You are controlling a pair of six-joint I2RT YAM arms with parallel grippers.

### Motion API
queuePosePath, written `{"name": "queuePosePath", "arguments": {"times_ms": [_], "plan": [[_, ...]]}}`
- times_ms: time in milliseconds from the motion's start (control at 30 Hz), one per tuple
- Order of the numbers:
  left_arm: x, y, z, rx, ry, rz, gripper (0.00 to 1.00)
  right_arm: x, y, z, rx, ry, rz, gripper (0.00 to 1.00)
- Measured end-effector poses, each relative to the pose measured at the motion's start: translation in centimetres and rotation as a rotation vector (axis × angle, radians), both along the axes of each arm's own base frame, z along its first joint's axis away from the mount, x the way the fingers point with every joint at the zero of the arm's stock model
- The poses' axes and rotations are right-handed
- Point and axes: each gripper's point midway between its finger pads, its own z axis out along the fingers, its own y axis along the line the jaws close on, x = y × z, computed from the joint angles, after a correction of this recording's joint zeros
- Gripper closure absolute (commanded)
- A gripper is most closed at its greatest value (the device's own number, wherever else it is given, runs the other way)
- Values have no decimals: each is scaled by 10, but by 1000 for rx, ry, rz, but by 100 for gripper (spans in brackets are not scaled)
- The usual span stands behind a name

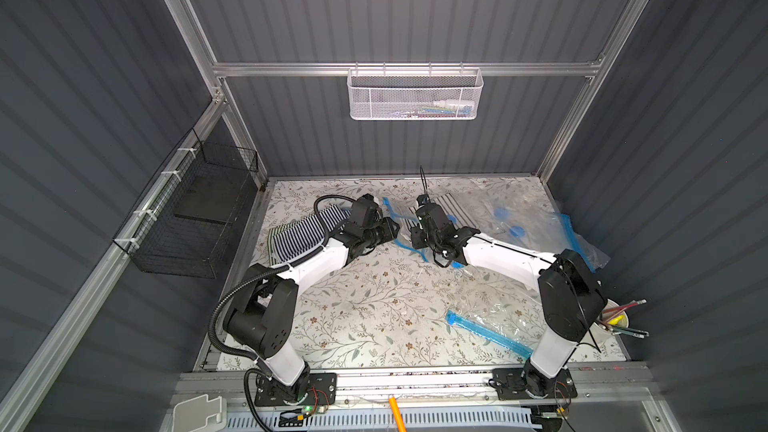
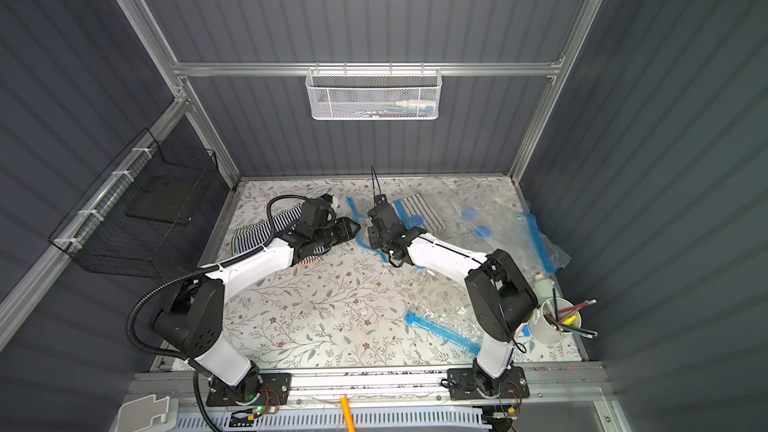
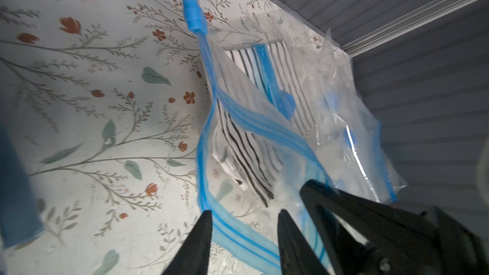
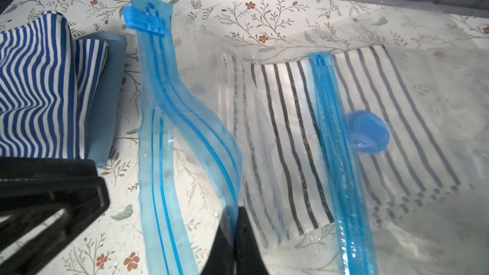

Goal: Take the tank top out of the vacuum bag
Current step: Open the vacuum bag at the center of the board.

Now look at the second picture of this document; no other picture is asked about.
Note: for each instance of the clear blue-zip vacuum bag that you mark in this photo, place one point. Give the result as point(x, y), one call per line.
point(452, 324)

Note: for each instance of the vacuum bag with black striped garment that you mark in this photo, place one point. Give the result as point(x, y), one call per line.
point(361, 239)

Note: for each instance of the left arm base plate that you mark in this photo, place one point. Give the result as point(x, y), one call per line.
point(255, 390)

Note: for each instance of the white pen cup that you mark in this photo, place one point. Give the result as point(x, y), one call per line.
point(549, 322)

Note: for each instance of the navy white striped garment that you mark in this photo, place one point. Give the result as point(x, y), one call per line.
point(254, 236)

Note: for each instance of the vacuum bag with navy striped garment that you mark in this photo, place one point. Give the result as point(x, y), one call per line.
point(485, 213)

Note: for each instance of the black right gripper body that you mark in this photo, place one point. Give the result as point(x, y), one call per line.
point(380, 209)

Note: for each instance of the orange pencil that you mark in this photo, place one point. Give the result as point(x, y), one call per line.
point(347, 415)

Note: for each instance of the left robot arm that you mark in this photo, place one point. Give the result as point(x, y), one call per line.
point(191, 315)

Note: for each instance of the black white striped garment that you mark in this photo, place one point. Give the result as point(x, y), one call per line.
point(415, 211)

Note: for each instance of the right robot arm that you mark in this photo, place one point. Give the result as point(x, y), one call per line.
point(501, 297)

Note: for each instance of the white plastic holder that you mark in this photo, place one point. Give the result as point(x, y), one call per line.
point(147, 414)

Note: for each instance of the black wire wall basket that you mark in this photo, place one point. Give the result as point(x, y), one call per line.
point(145, 221)

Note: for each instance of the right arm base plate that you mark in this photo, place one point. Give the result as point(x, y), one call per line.
point(474, 384)

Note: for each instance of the white wire wall basket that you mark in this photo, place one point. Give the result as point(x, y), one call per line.
point(368, 97)

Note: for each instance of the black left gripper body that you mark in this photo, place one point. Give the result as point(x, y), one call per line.
point(335, 231)

